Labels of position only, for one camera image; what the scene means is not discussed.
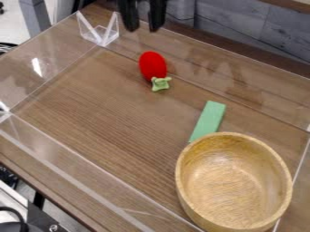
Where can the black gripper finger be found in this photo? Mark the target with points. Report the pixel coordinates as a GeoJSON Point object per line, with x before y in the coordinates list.
{"type": "Point", "coordinates": [129, 12]}
{"type": "Point", "coordinates": [157, 14]}

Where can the red plush strawberry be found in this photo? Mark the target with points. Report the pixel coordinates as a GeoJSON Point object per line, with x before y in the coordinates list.
{"type": "Point", "coordinates": [154, 70]}

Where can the grey table leg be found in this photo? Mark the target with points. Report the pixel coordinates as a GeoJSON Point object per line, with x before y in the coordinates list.
{"type": "Point", "coordinates": [36, 16]}

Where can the green rectangular block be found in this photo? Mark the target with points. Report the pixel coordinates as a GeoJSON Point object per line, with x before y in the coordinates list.
{"type": "Point", "coordinates": [211, 120]}

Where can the wooden bowl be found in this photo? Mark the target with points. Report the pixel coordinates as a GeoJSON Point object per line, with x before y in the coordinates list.
{"type": "Point", "coordinates": [233, 183]}

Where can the clear acrylic tray enclosure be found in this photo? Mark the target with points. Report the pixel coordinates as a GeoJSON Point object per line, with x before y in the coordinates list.
{"type": "Point", "coordinates": [94, 139]}

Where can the black metal bracket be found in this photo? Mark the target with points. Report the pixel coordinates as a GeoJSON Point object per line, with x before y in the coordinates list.
{"type": "Point", "coordinates": [41, 222]}

